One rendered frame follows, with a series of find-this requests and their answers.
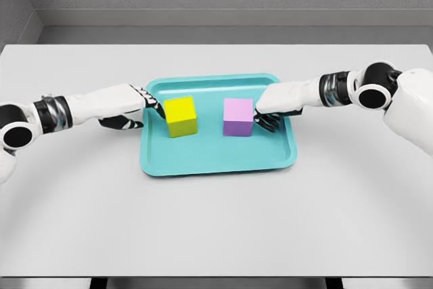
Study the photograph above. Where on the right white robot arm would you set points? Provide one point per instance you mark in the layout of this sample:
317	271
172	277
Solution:
372	96

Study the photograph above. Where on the teal tray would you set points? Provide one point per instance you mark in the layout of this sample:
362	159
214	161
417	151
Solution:
216	153

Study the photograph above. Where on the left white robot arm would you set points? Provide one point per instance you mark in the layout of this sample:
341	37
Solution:
40	123

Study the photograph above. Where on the yellow cube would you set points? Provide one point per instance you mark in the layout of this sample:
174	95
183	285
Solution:
181	115

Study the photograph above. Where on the purple cube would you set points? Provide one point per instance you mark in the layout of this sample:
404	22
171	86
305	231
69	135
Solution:
238	117

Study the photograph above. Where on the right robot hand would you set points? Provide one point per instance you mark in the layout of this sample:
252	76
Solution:
278	97

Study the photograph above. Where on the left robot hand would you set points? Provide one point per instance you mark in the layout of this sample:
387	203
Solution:
119	99

